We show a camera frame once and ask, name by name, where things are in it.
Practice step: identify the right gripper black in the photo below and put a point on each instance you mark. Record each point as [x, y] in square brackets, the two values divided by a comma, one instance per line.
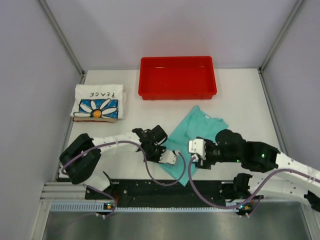
[206, 163]

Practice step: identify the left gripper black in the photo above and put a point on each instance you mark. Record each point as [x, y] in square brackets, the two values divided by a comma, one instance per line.
[162, 149]

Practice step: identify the teal t-shirt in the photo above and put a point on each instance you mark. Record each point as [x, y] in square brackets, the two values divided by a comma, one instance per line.
[197, 123]

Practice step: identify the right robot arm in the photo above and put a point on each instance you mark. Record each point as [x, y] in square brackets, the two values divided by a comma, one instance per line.
[272, 173]

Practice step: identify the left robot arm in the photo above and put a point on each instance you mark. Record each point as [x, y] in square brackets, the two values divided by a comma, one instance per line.
[82, 160]

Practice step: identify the red plastic bin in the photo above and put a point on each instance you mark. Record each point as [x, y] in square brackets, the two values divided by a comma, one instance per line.
[177, 78]

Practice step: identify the folded white daisy t-shirt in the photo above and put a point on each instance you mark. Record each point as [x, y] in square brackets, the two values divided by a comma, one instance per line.
[100, 101]

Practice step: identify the folded brown t-shirt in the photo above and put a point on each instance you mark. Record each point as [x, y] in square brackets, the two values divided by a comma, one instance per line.
[92, 119]

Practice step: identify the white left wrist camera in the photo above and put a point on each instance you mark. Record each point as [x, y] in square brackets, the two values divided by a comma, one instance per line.
[169, 157]

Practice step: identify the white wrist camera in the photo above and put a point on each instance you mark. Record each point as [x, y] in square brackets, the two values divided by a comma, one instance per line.
[197, 147]
[169, 157]

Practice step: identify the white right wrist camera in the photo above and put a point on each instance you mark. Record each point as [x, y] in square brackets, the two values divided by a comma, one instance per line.
[197, 147]

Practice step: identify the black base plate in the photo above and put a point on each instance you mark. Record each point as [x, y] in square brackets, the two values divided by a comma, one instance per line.
[133, 193]

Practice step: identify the aluminium corner post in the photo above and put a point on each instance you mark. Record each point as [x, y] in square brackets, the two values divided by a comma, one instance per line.
[297, 8]
[60, 35]

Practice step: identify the aluminium frame rail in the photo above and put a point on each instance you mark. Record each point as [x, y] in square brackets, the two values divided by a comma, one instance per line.
[67, 191]

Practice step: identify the left aluminium corner post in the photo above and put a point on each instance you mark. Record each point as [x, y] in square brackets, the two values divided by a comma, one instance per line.
[60, 35]

